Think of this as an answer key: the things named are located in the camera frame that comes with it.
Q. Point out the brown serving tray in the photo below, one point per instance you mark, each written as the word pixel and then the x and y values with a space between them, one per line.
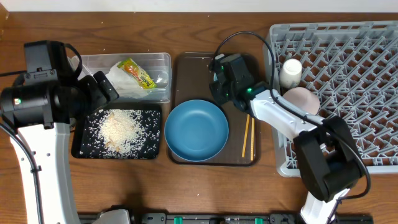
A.
pixel 191 82

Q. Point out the green yellow snack wrapper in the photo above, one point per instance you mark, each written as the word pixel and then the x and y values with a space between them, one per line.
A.
pixel 138 73

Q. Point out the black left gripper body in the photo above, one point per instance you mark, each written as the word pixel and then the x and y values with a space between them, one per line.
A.
pixel 92 98

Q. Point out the cream plastic cup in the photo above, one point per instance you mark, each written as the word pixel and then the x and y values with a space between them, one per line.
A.
pixel 290 74

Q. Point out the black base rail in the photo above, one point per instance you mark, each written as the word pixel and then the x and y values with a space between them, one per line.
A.
pixel 274 218

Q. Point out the black tray bin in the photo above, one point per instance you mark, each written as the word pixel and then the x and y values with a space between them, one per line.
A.
pixel 155 149

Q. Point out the pink bowl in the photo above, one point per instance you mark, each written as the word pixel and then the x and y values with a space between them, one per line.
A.
pixel 303 99

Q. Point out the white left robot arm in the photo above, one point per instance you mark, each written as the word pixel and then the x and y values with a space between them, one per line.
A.
pixel 37 117

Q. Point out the wooden chopstick left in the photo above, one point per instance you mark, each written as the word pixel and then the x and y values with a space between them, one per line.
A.
pixel 245 136

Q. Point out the rice leftovers pile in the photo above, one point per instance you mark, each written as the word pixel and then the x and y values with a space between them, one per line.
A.
pixel 121 132

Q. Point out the wooden chopstick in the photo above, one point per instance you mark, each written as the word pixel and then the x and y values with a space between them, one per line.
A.
pixel 252 139
pixel 245 136

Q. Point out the white napkin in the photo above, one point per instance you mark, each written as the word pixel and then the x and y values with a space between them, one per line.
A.
pixel 124 84

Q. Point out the wooden chopstick right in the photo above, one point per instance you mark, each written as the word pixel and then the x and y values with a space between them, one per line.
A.
pixel 252 139

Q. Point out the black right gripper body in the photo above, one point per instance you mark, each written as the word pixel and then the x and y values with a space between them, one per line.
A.
pixel 222 93

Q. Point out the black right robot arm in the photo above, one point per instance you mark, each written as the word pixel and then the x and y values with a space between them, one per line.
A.
pixel 328 159

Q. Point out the clear plastic bin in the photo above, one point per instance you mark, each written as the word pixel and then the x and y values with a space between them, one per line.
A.
pixel 157 65

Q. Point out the dark blue plate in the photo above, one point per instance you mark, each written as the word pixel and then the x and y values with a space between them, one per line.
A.
pixel 196 130

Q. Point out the grey dishwasher rack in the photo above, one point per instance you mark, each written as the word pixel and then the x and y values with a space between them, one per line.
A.
pixel 352 68

